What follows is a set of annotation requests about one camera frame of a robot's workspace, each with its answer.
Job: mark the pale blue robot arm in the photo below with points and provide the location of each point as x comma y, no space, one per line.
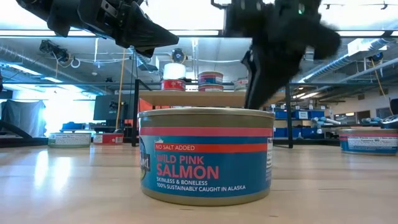
326,121
371,120

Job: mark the round black ceiling device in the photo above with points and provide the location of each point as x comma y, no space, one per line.
178,56

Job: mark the ribbed silver ventilation duct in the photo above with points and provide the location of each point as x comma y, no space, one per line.
28,60

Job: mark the bright window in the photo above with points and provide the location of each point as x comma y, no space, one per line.
68,115

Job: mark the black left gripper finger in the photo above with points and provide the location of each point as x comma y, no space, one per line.
146,31
146,51

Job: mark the dark fabric cover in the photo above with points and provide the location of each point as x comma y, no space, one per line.
21,115

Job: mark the silver-top seafood can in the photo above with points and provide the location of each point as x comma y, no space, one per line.
69,140

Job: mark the white cylindrical lamp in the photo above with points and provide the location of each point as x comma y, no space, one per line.
174,71

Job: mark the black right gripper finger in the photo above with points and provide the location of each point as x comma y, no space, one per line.
264,81

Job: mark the rectangular ceiling light panel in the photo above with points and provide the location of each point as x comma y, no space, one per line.
31,33
196,32
360,33

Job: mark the wooden shelf with black frame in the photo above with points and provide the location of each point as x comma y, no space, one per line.
199,99

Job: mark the black monitor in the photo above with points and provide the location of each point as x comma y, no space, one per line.
107,109

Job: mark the black hanging camera device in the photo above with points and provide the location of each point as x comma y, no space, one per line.
51,49

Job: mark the orange panel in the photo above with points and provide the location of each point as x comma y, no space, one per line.
144,105

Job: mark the blue bin storage shelving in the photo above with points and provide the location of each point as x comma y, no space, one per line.
298,115

